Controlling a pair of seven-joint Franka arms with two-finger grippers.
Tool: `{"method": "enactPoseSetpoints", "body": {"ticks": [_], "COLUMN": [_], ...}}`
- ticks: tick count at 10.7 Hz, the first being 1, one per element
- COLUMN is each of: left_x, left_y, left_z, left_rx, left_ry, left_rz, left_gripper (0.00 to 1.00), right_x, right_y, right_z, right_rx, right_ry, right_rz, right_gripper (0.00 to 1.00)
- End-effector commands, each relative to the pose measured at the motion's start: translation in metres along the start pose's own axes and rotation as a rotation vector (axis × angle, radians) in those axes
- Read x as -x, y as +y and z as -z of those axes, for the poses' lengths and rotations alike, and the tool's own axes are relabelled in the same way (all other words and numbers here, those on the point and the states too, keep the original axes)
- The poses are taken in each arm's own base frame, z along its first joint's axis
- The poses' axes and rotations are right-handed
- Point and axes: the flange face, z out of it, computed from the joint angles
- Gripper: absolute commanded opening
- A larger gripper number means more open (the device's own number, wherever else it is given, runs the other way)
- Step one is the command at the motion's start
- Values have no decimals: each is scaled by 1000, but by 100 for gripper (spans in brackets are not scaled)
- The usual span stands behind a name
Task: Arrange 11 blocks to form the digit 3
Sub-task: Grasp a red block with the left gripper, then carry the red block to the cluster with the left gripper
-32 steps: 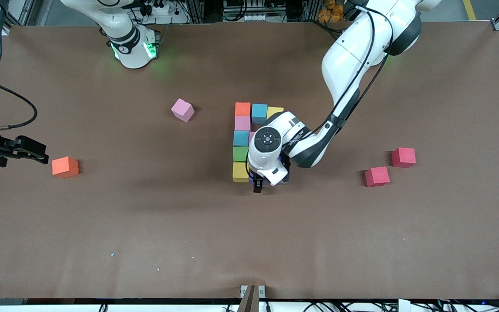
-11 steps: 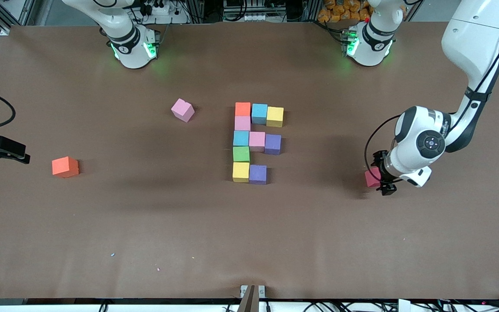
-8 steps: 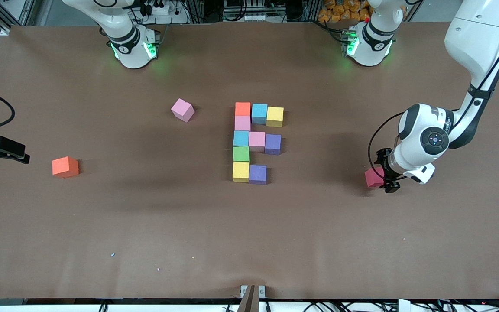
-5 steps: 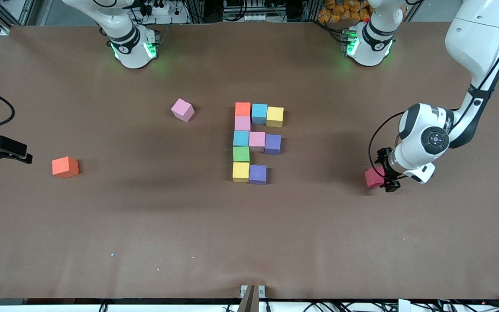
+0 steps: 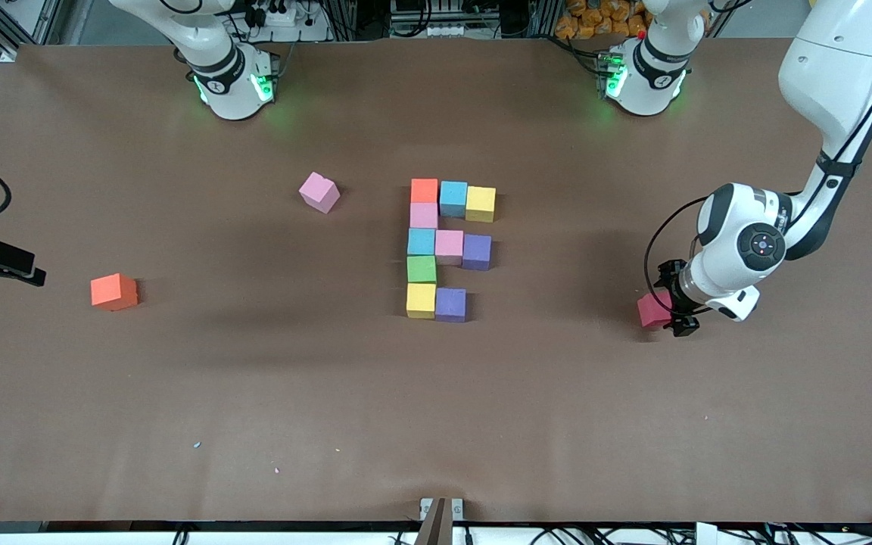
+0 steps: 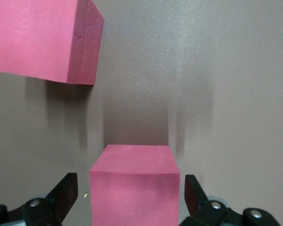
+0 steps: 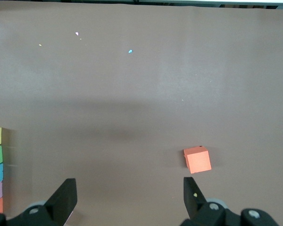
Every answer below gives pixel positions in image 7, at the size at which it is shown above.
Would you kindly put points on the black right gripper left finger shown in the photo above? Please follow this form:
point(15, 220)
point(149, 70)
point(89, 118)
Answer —
point(37, 216)

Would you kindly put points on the paper table cover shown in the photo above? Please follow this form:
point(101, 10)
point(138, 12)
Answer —
point(132, 94)

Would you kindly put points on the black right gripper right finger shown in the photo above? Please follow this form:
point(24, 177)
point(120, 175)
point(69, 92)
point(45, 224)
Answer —
point(214, 216)

